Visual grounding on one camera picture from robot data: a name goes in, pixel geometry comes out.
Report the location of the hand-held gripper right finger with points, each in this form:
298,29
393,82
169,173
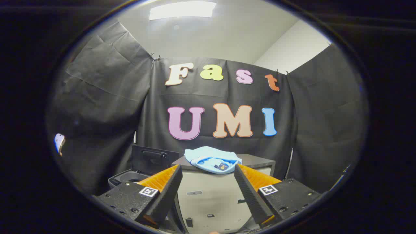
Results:
250,195

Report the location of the black backdrop cloth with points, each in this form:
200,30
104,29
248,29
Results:
107,107

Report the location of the white cabinet with dark top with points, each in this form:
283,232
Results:
211,198

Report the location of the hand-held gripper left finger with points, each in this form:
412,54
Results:
169,191

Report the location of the small white object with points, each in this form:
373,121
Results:
59,142

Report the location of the light blue button shirt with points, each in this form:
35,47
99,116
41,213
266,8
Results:
208,157

